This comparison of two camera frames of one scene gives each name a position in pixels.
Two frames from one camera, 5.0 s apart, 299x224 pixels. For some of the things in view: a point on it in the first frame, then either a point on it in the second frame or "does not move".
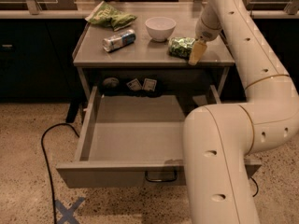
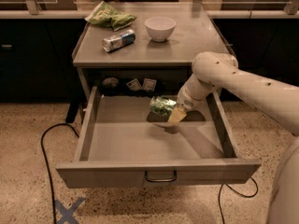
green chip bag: [106, 15] does not move
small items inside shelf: [135, 85] does not move
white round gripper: [206, 34] to [187, 102]
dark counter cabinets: [36, 63] does not move
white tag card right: [149, 84] does not move
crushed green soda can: [180, 47] to [161, 105]
